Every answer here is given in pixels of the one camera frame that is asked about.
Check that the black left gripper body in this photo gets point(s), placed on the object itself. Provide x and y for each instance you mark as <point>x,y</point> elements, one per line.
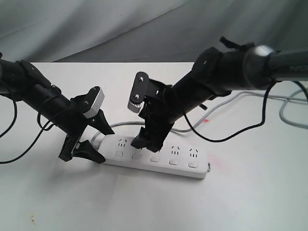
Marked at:
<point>67,116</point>

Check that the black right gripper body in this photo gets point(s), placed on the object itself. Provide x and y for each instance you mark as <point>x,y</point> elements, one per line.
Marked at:
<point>160,114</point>

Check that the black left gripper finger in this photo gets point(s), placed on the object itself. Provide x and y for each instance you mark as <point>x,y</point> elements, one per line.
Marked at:
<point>85,150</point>
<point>100,123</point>

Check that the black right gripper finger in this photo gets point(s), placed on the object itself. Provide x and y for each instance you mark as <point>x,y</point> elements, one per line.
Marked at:
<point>142,140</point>
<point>156,143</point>

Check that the white five-outlet power strip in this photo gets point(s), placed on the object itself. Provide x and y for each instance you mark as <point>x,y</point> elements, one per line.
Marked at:
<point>175,159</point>

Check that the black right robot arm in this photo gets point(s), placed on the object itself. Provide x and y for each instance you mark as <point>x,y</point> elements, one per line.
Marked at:
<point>214,74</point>

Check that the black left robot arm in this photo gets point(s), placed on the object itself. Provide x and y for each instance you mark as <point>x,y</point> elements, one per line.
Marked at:
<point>22,81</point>

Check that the grey backdrop cloth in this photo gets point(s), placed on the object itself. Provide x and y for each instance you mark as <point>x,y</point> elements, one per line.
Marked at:
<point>144,30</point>

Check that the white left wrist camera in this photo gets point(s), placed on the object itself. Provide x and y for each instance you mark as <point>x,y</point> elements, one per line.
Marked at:
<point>92,102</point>

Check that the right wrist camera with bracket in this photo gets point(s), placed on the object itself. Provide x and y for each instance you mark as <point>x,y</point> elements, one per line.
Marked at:
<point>143,88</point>

